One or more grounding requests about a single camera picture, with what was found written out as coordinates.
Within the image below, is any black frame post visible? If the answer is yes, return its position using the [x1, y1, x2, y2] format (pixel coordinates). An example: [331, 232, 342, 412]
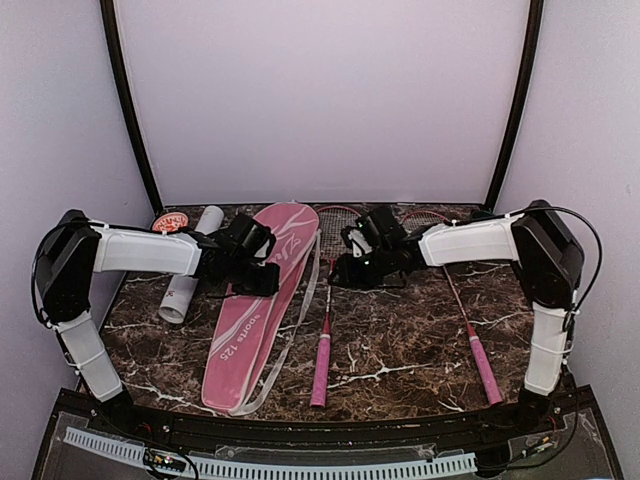
[483, 0, 544, 211]
[99, 0, 164, 214]

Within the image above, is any left black frame post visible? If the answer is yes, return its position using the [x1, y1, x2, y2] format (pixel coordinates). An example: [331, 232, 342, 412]
[99, 0, 164, 214]

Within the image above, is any red patterned bowl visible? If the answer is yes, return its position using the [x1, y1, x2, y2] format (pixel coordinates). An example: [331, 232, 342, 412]
[152, 212, 189, 233]

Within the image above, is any white shuttlecock tube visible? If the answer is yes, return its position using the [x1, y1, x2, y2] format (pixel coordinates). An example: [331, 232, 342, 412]
[158, 205, 224, 325]

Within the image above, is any white slotted cable duct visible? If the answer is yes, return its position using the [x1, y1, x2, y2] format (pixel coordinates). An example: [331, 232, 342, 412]
[62, 427, 477, 479]

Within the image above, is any pink racket cover bag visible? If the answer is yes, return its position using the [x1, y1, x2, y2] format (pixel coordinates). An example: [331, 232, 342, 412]
[201, 202, 319, 414]

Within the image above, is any pink badminton racket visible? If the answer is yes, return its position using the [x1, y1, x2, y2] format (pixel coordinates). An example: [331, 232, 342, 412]
[310, 205, 360, 408]
[401, 210, 503, 406]

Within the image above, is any black front rail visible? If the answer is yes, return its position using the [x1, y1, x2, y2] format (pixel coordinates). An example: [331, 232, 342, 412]
[46, 389, 576, 452]

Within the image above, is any dark green cup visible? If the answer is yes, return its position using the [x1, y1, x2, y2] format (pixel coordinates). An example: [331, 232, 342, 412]
[470, 210, 493, 220]

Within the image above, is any right black frame post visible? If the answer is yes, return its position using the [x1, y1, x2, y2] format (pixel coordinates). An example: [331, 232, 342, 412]
[483, 0, 544, 211]

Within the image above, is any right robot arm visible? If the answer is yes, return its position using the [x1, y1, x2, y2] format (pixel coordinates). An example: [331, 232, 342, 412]
[329, 200, 584, 434]

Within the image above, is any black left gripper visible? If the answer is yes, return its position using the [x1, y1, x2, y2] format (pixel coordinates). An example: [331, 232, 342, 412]
[227, 254, 281, 297]

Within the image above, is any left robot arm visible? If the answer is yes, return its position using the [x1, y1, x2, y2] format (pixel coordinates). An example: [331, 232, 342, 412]
[30, 209, 280, 436]

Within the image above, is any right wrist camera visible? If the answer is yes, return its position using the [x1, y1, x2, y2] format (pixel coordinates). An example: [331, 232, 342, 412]
[341, 220, 380, 263]

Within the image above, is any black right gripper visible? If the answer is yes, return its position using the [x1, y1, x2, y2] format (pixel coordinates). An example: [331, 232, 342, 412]
[328, 244, 394, 290]

